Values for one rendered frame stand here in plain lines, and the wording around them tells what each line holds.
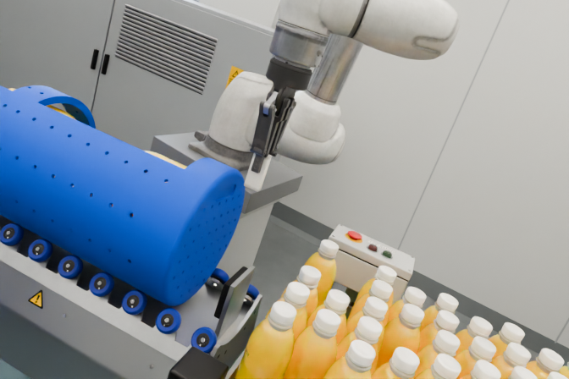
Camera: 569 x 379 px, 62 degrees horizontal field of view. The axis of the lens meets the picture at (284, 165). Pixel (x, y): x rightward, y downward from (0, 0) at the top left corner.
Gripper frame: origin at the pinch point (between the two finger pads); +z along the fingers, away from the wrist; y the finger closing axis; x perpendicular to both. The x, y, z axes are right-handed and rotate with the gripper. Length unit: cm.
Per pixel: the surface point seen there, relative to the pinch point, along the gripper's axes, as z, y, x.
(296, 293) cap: 14.0, -8.7, -15.7
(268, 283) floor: 126, 177, 26
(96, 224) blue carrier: 15.6, -14.8, 20.1
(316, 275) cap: 13.9, 0.0, -16.7
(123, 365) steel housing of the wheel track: 39.9, -14.2, 8.5
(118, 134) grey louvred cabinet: 66, 155, 139
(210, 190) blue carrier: 4.3, -7.2, 4.8
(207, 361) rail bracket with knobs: 25.3, -19.3, -7.9
